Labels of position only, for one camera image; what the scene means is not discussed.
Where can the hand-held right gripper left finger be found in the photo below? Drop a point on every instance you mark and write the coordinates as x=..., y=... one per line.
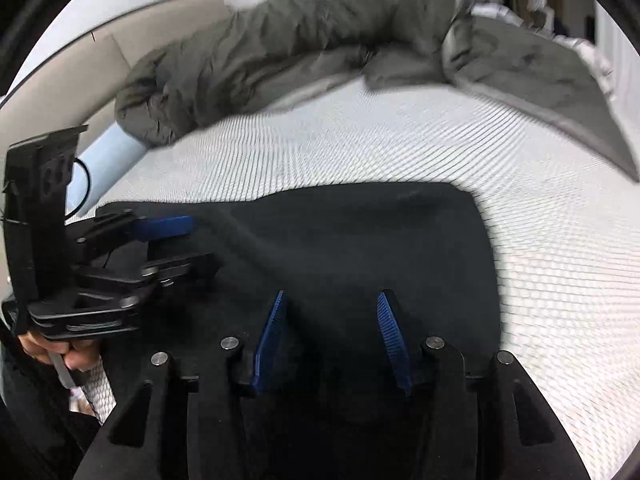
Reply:
x=270, y=340

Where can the person's left hand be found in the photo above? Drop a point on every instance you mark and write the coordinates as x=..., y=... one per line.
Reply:
x=35, y=347

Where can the light blue pillow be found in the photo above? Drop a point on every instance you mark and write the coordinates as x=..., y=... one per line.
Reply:
x=110, y=155

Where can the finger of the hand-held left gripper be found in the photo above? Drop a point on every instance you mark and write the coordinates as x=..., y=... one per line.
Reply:
x=190, y=265
x=165, y=227

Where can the white chair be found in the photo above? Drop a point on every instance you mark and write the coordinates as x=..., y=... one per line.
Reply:
x=542, y=10

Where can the black pants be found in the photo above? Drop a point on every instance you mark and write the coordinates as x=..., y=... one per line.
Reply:
x=350, y=240

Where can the beige headboard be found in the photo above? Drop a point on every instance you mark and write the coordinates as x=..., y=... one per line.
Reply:
x=60, y=95

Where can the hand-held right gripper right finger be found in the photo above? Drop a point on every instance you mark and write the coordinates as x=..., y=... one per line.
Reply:
x=392, y=340

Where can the white textured mattress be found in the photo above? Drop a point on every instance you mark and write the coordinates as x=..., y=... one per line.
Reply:
x=550, y=260

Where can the dark grey duvet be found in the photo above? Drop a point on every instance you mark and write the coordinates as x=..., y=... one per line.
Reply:
x=280, y=45

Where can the white printed blanket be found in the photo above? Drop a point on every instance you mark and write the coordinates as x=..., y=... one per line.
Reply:
x=597, y=62

